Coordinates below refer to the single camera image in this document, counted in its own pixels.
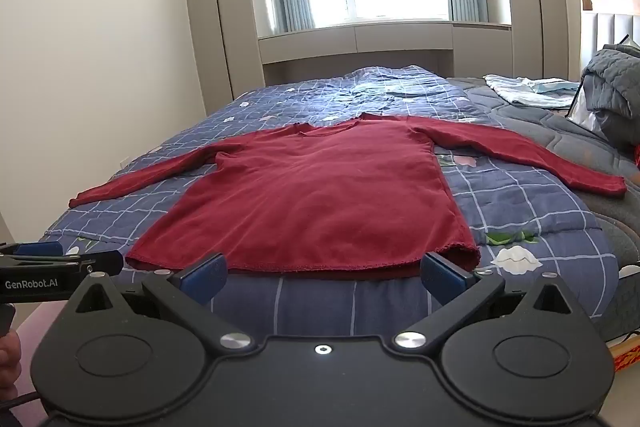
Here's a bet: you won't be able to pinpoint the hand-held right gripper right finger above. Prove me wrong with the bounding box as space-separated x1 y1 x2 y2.
390 251 573 355

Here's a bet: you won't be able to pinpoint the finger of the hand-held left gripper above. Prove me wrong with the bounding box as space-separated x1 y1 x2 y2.
65 251 125 277
0 242 66 259

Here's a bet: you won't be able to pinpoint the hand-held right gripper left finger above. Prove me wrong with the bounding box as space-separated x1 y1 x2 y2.
72 252 256 355

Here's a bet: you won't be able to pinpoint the red long-sleeved sweater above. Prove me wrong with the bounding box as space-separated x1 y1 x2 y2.
68 112 628 281

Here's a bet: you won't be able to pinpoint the light blue clothes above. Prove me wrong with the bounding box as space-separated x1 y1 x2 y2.
483 73 582 110

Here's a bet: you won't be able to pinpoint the person's left hand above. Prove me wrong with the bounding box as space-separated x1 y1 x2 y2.
0 334 24 390

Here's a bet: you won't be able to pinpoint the blue plaid quilt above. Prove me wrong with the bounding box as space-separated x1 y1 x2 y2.
39 65 617 339

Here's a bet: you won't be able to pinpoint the grey quilted bed cover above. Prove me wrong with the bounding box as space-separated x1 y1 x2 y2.
445 76 640 344

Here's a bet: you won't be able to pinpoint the red and yellow box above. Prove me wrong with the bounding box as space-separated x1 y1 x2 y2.
606 331 640 374

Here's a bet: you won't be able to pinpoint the clear plastic bag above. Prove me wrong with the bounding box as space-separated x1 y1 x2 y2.
566 82 610 134

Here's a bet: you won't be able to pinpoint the beige window cabinet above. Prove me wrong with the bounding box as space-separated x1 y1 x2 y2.
257 19 514 86

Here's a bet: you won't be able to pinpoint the grey padded headboard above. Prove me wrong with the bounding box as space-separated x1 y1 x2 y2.
579 0 640 78

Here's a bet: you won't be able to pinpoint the black cable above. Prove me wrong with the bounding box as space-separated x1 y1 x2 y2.
0 388 47 409

